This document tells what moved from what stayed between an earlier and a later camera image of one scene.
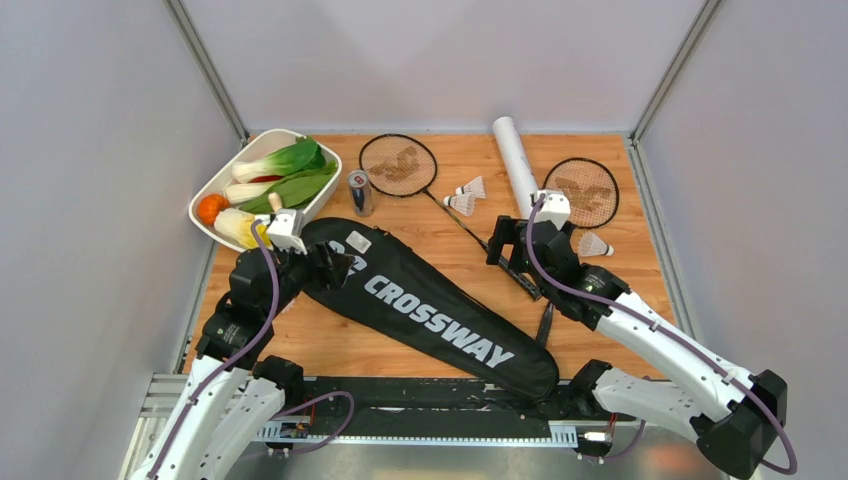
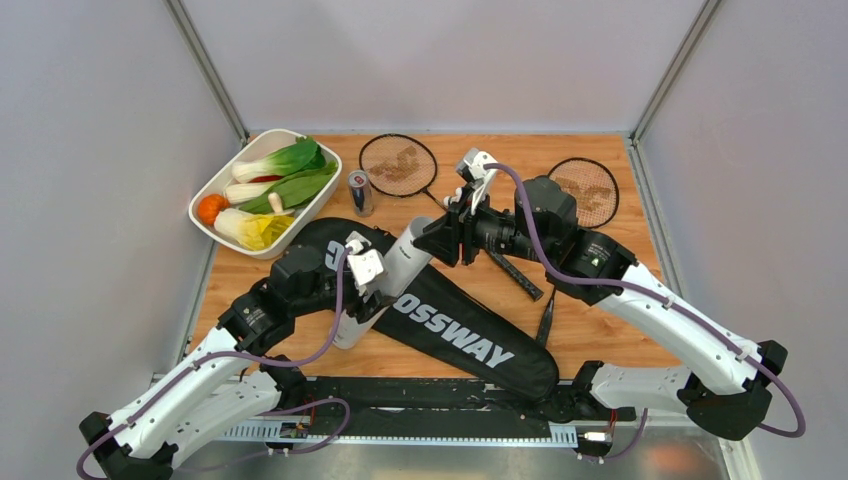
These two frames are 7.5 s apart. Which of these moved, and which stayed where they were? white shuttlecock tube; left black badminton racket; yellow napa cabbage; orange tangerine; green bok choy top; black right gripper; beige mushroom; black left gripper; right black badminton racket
Moved: black right gripper; black left gripper; white shuttlecock tube
Stayed: beige mushroom; green bok choy top; right black badminton racket; yellow napa cabbage; orange tangerine; left black badminton racket
